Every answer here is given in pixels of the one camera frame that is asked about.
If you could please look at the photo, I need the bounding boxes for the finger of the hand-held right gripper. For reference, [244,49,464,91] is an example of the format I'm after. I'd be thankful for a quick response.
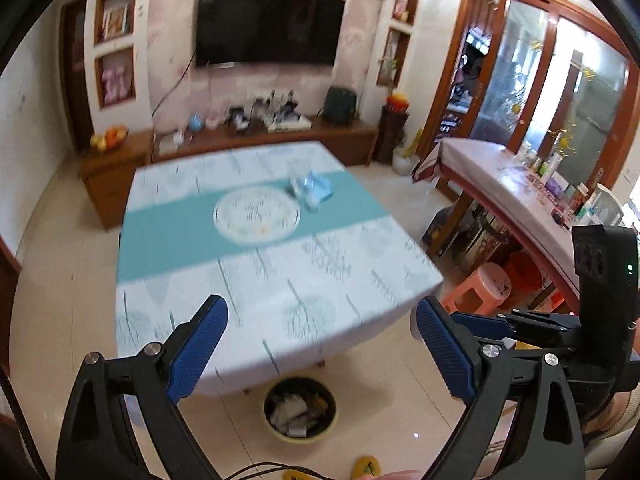
[451,311,518,346]
[502,309,583,363]

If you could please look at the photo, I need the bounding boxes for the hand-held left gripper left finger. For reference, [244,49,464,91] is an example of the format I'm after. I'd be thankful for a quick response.
[55,294,230,480]

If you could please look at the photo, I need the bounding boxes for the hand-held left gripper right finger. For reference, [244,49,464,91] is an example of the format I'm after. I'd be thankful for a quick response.
[416,296,586,480]

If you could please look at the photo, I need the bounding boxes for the round black trash bin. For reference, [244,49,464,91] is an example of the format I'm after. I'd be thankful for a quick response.
[263,377,338,443]

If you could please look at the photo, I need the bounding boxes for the white paper bag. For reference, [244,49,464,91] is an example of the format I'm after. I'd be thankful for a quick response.
[271,394,312,427]

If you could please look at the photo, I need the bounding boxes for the person's right forearm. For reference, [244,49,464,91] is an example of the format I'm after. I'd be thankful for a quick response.
[592,387,640,436]

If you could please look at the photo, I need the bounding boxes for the pink plastic stool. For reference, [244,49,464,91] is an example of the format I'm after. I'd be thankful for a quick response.
[442,262,513,317]

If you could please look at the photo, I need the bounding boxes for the cardboard boxes under dining table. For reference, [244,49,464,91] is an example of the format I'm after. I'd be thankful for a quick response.
[422,207,501,261]

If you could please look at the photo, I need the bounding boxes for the leaf print tablecloth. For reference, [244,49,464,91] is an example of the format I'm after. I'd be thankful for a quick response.
[115,141,446,401]

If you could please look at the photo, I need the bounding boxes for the row of bottles and jars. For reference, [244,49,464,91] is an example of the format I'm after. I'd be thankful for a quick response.
[520,142,626,231]

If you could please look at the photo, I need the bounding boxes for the round white printed plate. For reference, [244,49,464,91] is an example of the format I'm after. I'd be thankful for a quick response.
[212,186,301,246]

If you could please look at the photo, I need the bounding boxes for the dining table with pink cloth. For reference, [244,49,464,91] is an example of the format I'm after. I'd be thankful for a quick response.
[411,137,640,311]

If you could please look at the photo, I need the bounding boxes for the white bucket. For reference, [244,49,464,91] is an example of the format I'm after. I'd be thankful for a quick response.
[392,147,416,176]

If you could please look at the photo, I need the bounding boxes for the low wooden side cabinet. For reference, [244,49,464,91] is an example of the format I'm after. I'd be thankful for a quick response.
[80,129,155,232]

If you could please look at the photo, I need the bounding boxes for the brown wooden door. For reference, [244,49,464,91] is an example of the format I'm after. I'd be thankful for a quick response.
[0,237,23,391]

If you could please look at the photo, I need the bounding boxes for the dark column stand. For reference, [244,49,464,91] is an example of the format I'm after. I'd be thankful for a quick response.
[372,105,410,165]

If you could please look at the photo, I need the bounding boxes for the bowl of fruit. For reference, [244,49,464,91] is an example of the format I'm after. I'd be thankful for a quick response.
[90,125,130,152]

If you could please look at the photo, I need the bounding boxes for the long wooden TV cabinet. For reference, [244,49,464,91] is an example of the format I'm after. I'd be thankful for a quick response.
[150,116,379,166]

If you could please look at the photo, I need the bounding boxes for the wood framed glass sliding door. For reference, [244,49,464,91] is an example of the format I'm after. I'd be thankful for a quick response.
[415,0,633,211]

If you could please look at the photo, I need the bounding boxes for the white set-top box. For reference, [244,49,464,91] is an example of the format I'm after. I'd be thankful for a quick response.
[267,114,313,133]

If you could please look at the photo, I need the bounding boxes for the phone on stand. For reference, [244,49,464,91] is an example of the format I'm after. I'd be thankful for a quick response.
[277,92,301,118]

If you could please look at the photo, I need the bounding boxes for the pink dumbbells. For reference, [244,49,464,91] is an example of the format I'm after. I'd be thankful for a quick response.
[101,66,132,101]

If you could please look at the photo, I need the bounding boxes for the dark wooden door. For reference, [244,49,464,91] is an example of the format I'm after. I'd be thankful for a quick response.
[59,0,96,153]

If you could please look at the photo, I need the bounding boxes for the framed picture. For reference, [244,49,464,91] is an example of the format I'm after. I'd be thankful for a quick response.
[102,5,130,40]

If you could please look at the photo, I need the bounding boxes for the black cable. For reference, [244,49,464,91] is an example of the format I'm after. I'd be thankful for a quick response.
[220,462,331,480]

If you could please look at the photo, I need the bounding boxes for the black wall television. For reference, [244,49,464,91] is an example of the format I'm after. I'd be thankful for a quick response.
[194,0,347,67]

